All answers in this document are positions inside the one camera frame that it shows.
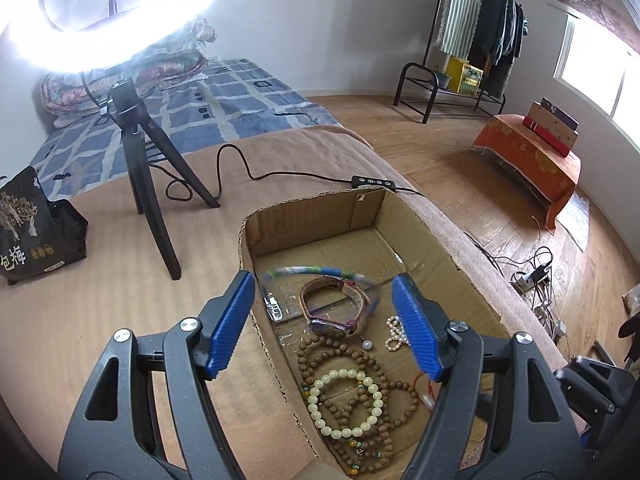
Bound blue-green bead bracelet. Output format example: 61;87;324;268
265;262;374;292

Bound dark hanging clothes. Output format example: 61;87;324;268
467;0;529;99

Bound wristwatch with leather strap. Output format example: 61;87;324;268
300;277;381;339

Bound brown blanket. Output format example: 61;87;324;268
0;125;571;480

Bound red flat box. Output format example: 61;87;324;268
522;116;574;157

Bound cardboard box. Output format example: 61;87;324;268
237;187;511;467

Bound green striped hanging cloth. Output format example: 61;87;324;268
437;0;489;57

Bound black tripod stand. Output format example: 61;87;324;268
102;77;221;281

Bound clear plastic sheet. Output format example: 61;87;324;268
555;195;592;252

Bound beige flat box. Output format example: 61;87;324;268
530;100;581;147

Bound yellow box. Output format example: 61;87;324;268
445;56;485;96

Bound black metal clothes rack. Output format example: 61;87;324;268
394;0;527;125

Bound pearl necklace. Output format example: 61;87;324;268
361;315;412;354

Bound brown wooden bead necklace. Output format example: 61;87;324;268
295;336;424;476

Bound cream bead bracelet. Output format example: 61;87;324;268
306;369;385;440

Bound black ring light cable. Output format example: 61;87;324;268
165;144;426;202

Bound power strip with cables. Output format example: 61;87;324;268
465;230;571;342

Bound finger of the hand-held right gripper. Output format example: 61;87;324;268
554;355;622;416

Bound black printed snack bag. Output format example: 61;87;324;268
0;166;90;287

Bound window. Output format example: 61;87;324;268
552;10;640;137

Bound black inline cable controller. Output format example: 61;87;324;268
351;175;399;192

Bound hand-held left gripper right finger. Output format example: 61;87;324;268
391;274;586;480

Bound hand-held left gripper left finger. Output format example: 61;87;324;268
57;270;257;480

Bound blue checked bedsheet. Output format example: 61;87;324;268
0;57;346;197

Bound white ring light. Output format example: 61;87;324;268
0;0;266;73

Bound folded floral quilt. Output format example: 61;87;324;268
40;15;219;129

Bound floral window valance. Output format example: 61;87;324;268
547;0;640;57

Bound orange cloth covered table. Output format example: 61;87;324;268
471;114;584;232

